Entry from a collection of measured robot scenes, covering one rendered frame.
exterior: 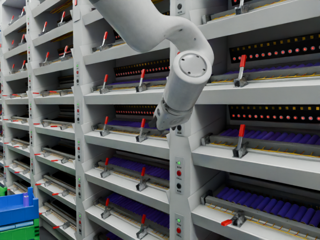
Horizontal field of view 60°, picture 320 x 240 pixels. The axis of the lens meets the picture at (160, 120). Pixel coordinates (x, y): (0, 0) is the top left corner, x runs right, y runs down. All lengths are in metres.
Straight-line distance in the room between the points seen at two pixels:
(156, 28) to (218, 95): 0.35
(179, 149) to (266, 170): 0.30
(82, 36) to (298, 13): 1.02
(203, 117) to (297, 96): 0.33
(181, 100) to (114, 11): 0.24
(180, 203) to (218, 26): 0.57
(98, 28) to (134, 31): 1.00
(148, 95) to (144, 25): 0.53
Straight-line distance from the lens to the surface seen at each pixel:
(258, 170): 0.78
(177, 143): 0.92
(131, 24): 0.53
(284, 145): 0.80
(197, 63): 0.59
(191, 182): 0.91
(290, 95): 0.73
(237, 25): 0.82
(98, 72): 1.49
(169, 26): 0.57
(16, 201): 1.46
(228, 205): 0.90
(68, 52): 1.99
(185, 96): 0.61
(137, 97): 1.08
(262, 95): 0.75
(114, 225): 1.33
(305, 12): 0.75
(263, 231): 0.84
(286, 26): 0.97
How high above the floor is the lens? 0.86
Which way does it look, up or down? 3 degrees down
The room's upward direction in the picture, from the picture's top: straight up
